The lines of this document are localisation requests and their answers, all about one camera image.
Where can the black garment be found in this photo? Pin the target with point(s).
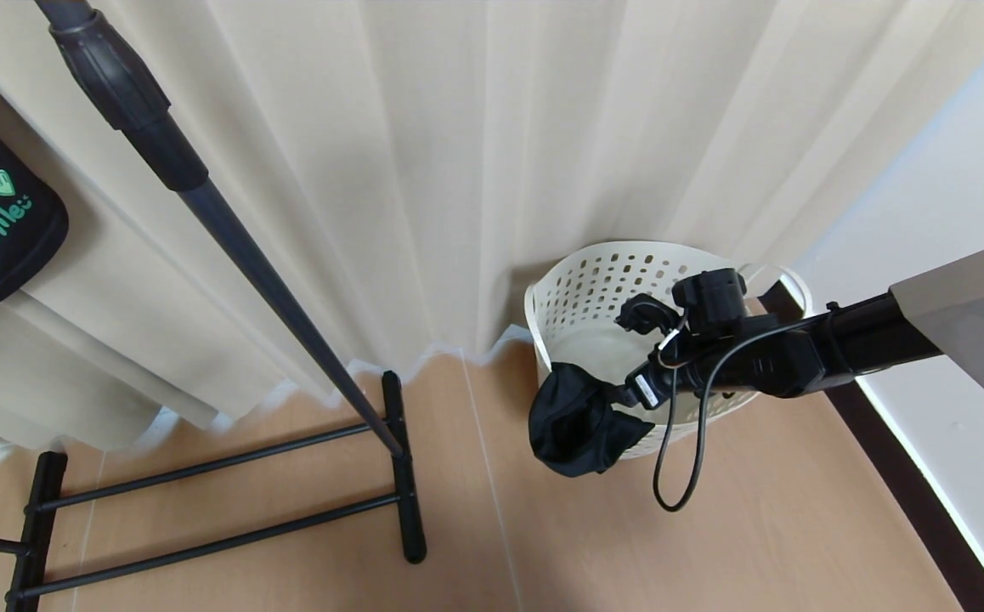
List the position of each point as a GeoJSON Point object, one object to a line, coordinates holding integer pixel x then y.
{"type": "Point", "coordinates": [577, 425]}

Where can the beige curtain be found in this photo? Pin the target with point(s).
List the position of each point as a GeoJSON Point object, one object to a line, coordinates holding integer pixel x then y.
{"type": "Point", "coordinates": [458, 127]}

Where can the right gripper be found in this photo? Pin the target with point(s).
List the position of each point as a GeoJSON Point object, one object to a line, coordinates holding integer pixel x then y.
{"type": "Point", "coordinates": [734, 365]}

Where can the black clothes rack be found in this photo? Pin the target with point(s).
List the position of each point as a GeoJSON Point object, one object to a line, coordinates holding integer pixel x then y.
{"type": "Point", "coordinates": [118, 85]}

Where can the white laundry basket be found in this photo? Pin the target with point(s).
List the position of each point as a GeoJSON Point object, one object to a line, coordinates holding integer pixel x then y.
{"type": "Point", "coordinates": [585, 289]}

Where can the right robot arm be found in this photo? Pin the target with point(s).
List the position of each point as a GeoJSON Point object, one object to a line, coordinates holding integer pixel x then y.
{"type": "Point", "coordinates": [968, 314]}

